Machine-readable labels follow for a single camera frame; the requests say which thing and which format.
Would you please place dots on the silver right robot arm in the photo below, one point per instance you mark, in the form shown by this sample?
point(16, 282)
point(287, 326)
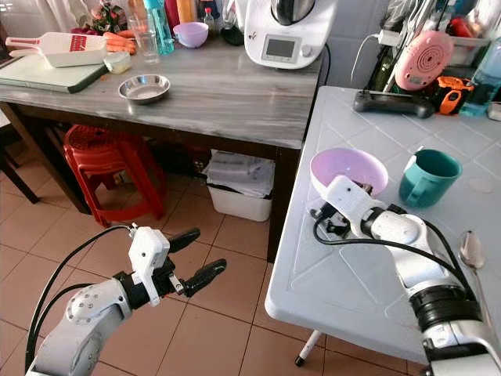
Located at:
point(415, 266)

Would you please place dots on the white and red slicer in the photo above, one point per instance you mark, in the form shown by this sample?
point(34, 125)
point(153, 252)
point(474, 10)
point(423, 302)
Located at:
point(63, 48)

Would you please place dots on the grey wooden table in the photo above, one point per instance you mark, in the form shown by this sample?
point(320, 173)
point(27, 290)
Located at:
point(227, 98)

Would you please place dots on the orange bottle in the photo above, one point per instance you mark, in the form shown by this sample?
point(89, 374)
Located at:
point(185, 9)

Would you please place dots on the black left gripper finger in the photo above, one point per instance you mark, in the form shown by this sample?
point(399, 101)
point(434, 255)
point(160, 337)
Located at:
point(185, 239)
point(206, 276)

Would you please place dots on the stainless steel bowl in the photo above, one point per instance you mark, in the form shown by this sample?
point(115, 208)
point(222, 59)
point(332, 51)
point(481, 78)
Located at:
point(145, 90)

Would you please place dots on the large pale blue bottle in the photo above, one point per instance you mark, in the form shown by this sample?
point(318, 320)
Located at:
point(485, 78)

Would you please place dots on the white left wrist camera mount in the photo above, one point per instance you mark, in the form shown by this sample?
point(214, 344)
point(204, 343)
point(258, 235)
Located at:
point(149, 249)

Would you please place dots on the small clear jar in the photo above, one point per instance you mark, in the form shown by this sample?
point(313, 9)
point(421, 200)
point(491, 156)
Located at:
point(117, 63)

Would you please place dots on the white kitchen machine with screen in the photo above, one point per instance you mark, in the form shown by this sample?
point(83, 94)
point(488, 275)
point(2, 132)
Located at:
point(313, 31)

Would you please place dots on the pale green cutting board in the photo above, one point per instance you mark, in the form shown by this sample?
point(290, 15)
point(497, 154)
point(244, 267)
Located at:
point(47, 74)

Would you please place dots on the flower bunch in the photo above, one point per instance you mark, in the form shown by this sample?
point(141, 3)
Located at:
point(108, 17)

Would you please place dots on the red bottle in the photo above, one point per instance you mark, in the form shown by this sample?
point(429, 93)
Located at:
point(171, 14)

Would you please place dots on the large purple plastic bowl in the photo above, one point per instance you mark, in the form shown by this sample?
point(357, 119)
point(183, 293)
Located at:
point(348, 163)

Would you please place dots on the metal spoon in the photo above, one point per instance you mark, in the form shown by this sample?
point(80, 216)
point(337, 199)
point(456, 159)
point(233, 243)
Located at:
point(472, 251)

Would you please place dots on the white plastic tub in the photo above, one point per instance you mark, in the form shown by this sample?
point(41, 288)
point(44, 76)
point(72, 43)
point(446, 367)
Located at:
point(239, 205)

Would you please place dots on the pink round appliance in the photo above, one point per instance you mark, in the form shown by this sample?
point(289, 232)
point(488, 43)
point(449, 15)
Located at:
point(423, 61)

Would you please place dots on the white plastic folding table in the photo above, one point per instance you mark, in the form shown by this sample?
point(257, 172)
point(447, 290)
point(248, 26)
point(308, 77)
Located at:
point(344, 298)

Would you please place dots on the orange and black tool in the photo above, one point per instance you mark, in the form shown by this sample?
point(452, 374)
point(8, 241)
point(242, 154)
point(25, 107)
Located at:
point(455, 95)

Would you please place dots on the slim blue bottle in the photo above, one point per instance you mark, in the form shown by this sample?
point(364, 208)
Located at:
point(160, 27)

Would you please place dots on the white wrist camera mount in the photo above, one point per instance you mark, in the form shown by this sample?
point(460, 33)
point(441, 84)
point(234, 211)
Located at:
point(149, 249)
point(348, 200)

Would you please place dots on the orange carrots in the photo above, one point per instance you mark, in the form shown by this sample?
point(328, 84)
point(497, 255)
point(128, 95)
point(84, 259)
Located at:
point(121, 43)

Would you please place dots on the teal mug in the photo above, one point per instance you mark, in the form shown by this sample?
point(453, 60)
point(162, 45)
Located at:
point(427, 188)

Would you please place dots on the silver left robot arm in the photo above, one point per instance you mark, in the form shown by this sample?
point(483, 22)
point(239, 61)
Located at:
point(86, 313)

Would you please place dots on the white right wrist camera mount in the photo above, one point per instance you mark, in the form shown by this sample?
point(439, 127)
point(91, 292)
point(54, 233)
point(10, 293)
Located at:
point(348, 200)

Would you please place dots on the small black dish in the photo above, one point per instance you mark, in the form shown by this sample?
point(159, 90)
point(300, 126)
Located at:
point(232, 36)

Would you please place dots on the small purple bowl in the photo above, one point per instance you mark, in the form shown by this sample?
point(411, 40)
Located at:
point(191, 35)

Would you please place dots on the red plastic stool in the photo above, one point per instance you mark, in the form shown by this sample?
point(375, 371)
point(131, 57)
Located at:
point(98, 153)

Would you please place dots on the clear drinking glass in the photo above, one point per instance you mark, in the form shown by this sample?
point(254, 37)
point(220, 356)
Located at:
point(147, 43)

